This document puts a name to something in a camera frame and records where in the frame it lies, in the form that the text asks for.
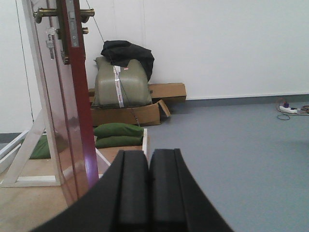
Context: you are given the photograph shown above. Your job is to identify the upper green sandbag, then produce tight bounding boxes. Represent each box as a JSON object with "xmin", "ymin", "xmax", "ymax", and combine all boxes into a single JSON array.
[{"xmin": 94, "ymin": 123, "xmax": 144, "ymax": 138}]

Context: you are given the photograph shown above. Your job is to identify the steel guy wire with turnbuckle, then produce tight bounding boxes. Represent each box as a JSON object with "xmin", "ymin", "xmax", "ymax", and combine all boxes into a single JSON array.
[{"xmin": 85, "ymin": 0, "xmax": 141, "ymax": 126}]

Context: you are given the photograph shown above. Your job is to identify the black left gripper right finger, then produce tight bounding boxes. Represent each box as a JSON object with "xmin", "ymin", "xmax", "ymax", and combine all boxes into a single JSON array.
[{"xmin": 150, "ymin": 148, "xmax": 232, "ymax": 232}]

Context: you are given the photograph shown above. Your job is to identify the plywood base platform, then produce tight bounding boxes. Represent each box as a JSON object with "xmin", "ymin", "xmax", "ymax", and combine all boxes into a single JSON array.
[{"xmin": 0, "ymin": 128, "xmax": 150, "ymax": 232}]

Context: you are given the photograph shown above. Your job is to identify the brown wooden door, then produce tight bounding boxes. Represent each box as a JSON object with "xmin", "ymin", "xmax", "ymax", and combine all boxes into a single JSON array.
[{"xmin": 33, "ymin": 0, "xmax": 98, "ymax": 205}]

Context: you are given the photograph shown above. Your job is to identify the green sandbag behind door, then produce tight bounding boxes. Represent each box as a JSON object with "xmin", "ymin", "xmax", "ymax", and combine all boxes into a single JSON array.
[{"xmin": 30, "ymin": 135, "xmax": 51, "ymax": 160}]

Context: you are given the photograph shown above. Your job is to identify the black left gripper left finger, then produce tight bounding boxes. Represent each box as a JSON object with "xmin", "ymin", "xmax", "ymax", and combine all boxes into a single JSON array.
[{"xmin": 34, "ymin": 150, "xmax": 149, "ymax": 232}]

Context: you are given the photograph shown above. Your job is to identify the olive green sack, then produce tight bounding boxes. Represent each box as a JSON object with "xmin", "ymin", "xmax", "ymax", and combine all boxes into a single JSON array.
[{"xmin": 92, "ymin": 57, "xmax": 152, "ymax": 108}]

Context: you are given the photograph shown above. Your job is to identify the open cardboard box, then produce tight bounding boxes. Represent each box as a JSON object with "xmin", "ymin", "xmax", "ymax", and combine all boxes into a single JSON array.
[{"xmin": 91, "ymin": 91, "xmax": 172, "ymax": 127}]

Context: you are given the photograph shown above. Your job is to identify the silver keys in lock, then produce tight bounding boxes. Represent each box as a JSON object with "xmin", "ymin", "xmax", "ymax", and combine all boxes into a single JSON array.
[{"xmin": 46, "ymin": 27, "xmax": 56, "ymax": 60}]

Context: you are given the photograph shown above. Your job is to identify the brass door handle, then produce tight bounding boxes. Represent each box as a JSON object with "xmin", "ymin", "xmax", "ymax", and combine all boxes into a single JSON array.
[{"xmin": 33, "ymin": 7, "xmax": 95, "ymax": 24}]

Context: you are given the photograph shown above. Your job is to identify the lower green sandbag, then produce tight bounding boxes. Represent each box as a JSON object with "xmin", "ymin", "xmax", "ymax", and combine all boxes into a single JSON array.
[{"xmin": 95, "ymin": 136, "xmax": 143, "ymax": 148}]

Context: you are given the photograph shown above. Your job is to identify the white door frame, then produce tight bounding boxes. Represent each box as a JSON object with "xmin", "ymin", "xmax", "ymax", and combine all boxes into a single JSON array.
[{"xmin": 0, "ymin": 0, "xmax": 62, "ymax": 188}]

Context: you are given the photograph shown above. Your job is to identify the closed cardboard box behind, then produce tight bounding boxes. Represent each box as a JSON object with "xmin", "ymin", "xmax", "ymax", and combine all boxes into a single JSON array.
[{"xmin": 148, "ymin": 83, "xmax": 186, "ymax": 101}]

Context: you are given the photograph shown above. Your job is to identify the black cloth on sack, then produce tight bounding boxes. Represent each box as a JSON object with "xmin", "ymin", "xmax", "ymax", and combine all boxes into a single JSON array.
[{"xmin": 100, "ymin": 40, "xmax": 155, "ymax": 81}]

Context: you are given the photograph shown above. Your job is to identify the white power strip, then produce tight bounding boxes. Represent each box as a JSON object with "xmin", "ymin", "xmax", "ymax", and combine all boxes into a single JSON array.
[{"xmin": 279, "ymin": 102, "xmax": 299, "ymax": 114}]

